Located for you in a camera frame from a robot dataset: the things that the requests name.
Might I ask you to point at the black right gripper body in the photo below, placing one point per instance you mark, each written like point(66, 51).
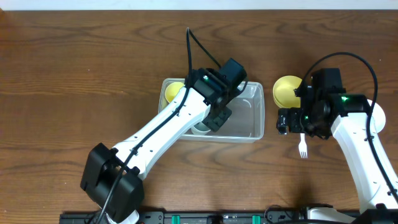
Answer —
point(305, 121)

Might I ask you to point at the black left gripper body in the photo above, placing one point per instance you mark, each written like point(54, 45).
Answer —
point(214, 125)

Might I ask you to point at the yellow bowl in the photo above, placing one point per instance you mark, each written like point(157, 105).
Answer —
point(283, 92)

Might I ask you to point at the yellow cup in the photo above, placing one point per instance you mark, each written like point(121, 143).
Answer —
point(172, 90)

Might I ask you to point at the white cup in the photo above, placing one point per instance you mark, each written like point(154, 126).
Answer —
point(200, 129)

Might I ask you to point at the clear plastic container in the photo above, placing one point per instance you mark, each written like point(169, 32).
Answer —
point(245, 125)

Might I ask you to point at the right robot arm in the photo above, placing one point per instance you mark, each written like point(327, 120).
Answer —
point(324, 109)

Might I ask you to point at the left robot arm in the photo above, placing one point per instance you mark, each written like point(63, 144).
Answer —
point(113, 178)

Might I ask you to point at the pink fork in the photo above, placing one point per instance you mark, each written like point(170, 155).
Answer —
point(302, 146)

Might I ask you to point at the white bowl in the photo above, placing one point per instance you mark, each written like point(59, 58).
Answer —
point(378, 120)

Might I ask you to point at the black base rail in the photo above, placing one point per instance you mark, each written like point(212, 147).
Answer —
point(273, 215)

